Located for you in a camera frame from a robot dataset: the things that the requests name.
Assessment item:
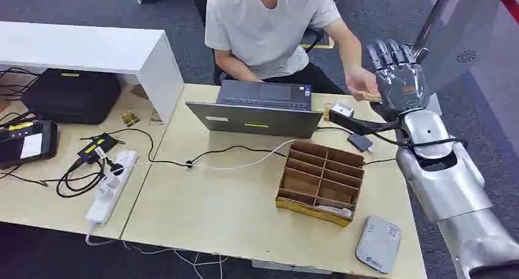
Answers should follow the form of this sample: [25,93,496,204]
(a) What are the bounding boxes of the white power strip cord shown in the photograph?
[84,223,229,279]

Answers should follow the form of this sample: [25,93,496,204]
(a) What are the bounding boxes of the person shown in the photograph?
[204,0,381,102]

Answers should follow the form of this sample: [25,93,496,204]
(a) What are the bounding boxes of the black power adapter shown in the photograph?
[77,133,119,165]

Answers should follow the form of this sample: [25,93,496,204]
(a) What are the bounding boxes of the black coiled cable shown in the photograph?
[0,158,107,199]

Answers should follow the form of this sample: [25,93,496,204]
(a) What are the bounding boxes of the black plug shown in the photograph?
[105,158,125,177]

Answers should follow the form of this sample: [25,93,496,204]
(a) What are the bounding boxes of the gold binder clips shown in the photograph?
[147,110,165,127]
[119,108,141,128]

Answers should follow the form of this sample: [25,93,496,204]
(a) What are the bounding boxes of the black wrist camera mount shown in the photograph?
[327,108,403,137]

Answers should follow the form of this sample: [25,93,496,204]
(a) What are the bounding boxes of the person's left hand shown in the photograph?
[345,66,380,102]

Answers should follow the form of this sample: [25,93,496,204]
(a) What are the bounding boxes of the white side desk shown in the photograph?
[0,21,185,124]

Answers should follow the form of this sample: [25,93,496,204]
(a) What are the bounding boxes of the white power strip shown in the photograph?
[85,149,140,226]

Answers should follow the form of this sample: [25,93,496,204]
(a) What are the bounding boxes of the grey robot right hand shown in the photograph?
[366,39,431,123]

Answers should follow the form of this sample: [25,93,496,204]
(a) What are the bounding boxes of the small black dongle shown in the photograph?
[346,133,374,154]

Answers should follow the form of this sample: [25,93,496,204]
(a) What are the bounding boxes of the black carrying case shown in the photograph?
[20,69,122,126]

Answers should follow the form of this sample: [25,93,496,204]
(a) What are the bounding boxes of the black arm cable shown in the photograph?
[364,128,468,150]

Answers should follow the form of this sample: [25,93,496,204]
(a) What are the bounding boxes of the white card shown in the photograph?
[313,204,353,220]

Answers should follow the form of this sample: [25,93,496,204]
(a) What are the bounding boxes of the grey flat pouch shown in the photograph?
[355,215,403,275]

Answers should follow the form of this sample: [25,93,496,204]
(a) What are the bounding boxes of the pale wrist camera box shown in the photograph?
[332,103,355,118]

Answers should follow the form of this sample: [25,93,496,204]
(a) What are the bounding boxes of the black cable bundle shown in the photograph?
[0,67,40,102]

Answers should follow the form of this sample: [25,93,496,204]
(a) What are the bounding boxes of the black adapter cable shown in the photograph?
[79,127,288,169]

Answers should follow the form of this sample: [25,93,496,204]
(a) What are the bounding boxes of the wooden card box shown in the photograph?
[275,139,366,228]

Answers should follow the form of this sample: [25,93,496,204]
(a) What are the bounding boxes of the black handheld tablet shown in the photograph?
[0,119,59,169]

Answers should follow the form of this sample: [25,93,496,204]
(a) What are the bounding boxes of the grey laptop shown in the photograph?
[185,80,324,140]

